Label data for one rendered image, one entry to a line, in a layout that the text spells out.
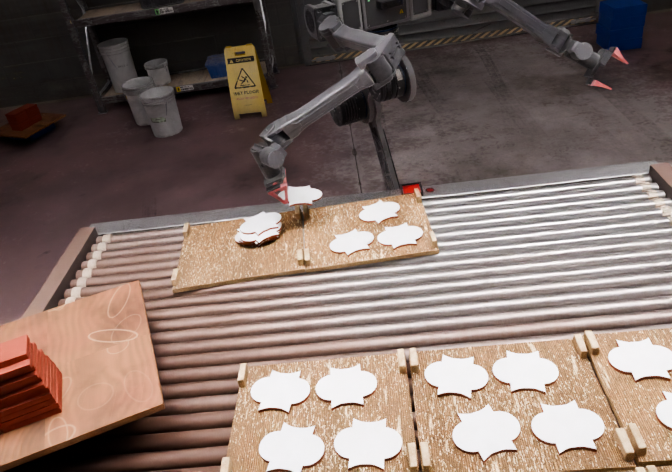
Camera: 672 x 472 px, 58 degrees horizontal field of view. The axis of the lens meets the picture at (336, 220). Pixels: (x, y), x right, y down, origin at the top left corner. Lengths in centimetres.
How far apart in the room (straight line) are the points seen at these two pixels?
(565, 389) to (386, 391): 40
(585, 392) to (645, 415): 12
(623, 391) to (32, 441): 127
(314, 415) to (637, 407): 69
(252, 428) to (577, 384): 73
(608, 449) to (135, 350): 108
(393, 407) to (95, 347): 75
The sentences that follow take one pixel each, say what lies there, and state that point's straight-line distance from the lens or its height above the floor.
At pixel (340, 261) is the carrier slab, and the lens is 185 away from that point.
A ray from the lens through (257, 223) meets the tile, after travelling 203.
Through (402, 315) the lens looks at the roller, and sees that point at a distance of 167.
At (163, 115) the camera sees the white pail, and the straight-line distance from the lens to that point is 545.
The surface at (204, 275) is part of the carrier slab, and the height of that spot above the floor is 94.
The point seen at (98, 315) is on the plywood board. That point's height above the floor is 104.
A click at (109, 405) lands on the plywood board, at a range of 149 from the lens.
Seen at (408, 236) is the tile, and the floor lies 94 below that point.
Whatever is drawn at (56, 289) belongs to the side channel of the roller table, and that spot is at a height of 95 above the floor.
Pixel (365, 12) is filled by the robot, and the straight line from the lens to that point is 240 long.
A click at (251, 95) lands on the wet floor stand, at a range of 544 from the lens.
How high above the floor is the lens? 203
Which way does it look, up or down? 33 degrees down
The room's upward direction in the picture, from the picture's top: 9 degrees counter-clockwise
